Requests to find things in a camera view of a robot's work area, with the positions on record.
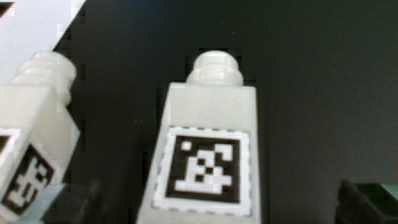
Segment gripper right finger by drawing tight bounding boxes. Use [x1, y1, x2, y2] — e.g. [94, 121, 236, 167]
[335, 180, 398, 224]

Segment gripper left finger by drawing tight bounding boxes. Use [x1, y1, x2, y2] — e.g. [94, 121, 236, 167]
[39, 183, 101, 224]

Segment white table leg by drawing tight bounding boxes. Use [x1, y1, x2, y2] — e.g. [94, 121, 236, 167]
[0, 52, 80, 224]
[135, 50, 261, 224]

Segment white square table top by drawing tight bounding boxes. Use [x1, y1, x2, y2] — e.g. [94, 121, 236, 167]
[0, 0, 87, 84]

